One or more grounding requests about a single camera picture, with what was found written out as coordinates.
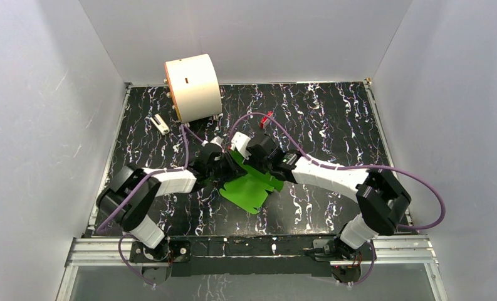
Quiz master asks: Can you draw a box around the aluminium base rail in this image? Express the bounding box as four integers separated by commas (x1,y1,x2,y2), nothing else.
57,235,447,300

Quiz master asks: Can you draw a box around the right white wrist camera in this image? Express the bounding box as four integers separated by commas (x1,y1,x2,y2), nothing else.
229,132,251,160

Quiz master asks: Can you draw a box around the small white black block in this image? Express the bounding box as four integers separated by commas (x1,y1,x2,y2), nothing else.
150,114,170,135

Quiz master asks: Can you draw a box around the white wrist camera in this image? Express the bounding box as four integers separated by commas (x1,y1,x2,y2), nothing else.
209,136,223,148
229,132,251,160

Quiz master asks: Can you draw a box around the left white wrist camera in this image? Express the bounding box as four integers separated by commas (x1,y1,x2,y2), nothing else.
209,136,223,148

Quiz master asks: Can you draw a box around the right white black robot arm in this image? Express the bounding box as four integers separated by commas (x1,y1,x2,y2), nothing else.
231,132,411,260

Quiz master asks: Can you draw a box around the white cylindrical drum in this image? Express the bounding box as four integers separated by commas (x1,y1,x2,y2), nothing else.
164,54,222,124

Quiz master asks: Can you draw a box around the green paper box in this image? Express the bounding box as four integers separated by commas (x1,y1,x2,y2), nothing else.
219,150,284,214

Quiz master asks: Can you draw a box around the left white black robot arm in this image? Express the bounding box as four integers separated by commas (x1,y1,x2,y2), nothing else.
96,143,247,261

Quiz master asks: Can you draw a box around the small red block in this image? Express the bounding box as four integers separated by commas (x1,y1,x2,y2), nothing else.
259,111,273,129

